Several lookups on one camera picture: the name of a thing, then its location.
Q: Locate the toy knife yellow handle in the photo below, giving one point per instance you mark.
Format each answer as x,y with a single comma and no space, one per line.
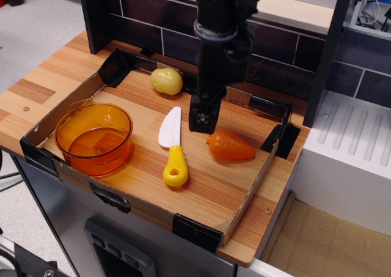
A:
175,173

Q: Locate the orange transparent plastic pot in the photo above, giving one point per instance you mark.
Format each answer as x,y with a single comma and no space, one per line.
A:
95,138

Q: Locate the dark grey shelf post left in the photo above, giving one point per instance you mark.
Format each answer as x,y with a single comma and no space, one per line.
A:
99,21

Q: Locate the orange plastic toy carrot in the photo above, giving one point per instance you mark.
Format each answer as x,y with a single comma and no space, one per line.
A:
229,146

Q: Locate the cardboard fence with black tape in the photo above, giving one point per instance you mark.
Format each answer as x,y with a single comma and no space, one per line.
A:
226,206

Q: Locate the white toy sink drainboard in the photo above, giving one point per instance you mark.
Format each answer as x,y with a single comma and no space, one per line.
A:
344,166

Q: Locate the yellow plastic toy potato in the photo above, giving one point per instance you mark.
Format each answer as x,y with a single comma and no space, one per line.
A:
166,81

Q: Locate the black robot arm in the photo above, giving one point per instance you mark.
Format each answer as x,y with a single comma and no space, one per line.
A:
224,16

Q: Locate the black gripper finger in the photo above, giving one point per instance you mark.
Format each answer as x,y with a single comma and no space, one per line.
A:
203,115

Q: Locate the dark grey shelf post right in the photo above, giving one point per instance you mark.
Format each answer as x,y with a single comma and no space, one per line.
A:
332,39

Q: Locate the grey toy oven panel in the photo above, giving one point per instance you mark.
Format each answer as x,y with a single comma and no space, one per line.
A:
117,257

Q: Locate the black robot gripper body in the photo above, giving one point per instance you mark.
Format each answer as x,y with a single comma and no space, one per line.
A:
223,59

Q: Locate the dark grey shelf post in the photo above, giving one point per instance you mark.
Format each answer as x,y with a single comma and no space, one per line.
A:
332,39
99,21

